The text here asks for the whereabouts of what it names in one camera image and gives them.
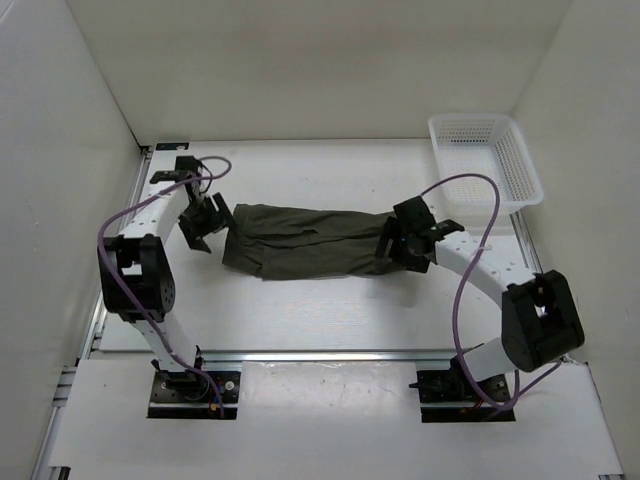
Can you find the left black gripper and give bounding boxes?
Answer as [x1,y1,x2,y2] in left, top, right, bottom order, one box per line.
[177,193,237,253]

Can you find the olive green shorts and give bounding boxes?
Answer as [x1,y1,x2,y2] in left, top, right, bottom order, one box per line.
[222,204,402,281]

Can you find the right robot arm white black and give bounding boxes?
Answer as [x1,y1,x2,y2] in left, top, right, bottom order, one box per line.
[375,196,585,402]

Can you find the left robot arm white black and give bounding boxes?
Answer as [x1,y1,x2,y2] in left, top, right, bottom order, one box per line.
[97,155,237,404]

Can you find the small blue label sticker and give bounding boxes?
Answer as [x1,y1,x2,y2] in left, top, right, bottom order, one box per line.
[154,142,190,151]

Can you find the white plastic mesh basket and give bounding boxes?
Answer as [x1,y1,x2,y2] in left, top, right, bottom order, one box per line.
[428,113,544,214]

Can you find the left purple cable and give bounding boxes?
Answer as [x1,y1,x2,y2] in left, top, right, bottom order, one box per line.
[97,155,234,420]

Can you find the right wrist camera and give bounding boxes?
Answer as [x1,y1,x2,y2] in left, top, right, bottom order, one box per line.
[433,219,465,236]

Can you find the front aluminium rail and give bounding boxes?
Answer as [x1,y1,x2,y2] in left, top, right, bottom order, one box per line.
[203,349,455,363]

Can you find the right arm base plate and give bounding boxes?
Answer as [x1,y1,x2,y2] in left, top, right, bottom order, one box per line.
[409,368,516,424]

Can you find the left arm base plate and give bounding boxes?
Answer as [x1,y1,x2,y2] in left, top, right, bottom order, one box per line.
[147,360,241,420]

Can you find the left aluminium frame rail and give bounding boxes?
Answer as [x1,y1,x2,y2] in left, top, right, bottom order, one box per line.
[29,144,154,480]

